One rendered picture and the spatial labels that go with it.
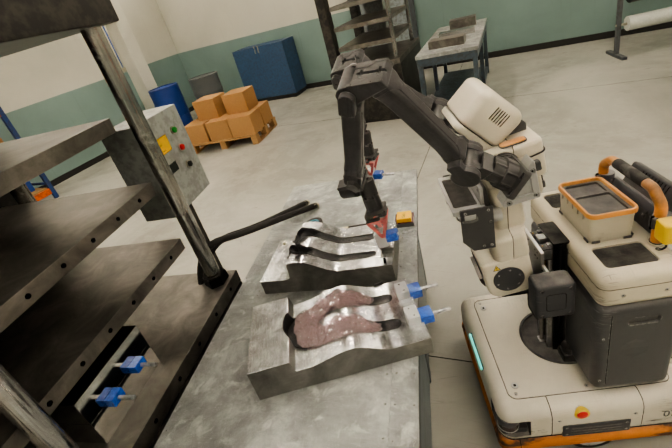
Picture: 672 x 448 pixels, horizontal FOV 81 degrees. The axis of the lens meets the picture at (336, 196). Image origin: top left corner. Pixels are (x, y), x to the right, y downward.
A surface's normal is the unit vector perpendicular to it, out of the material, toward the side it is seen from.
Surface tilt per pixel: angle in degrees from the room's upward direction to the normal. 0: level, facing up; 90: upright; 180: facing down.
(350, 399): 0
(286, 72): 90
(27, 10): 90
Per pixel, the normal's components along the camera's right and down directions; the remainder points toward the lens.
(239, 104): -0.25, 0.51
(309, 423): -0.25, -0.85
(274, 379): 0.12, 0.44
